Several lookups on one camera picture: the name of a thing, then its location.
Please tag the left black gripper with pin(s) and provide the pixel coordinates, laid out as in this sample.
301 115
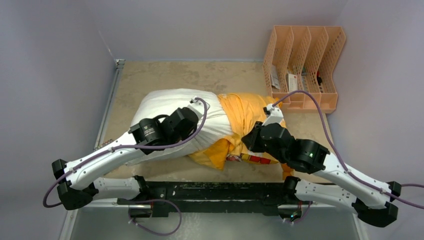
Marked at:
186 135

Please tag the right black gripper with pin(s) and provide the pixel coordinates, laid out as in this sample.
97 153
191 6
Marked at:
251 140

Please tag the white pillow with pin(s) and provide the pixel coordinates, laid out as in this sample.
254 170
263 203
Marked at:
164 118

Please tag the orange cartoon pillowcase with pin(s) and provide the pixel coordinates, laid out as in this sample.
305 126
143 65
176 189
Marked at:
243 110

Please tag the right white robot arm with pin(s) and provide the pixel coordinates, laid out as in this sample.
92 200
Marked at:
349 189

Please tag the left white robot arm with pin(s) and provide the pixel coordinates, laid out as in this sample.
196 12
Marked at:
81 181

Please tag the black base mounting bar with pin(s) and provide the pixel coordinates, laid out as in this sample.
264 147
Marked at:
266 198

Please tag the white paper packet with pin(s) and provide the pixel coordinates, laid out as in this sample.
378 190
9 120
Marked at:
275 81

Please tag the white label box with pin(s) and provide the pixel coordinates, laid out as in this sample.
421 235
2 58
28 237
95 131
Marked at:
292 82

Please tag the marker pen pack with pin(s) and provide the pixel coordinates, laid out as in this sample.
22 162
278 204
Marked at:
101 145

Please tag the pink plastic file organizer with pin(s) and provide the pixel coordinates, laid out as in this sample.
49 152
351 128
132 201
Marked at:
311 53

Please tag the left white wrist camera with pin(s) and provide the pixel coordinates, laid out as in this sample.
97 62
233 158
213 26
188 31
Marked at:
199 106

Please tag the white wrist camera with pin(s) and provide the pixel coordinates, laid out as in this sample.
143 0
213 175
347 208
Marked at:
273 114
199 106

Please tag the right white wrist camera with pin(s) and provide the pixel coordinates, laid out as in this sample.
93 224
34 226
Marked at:
273 114

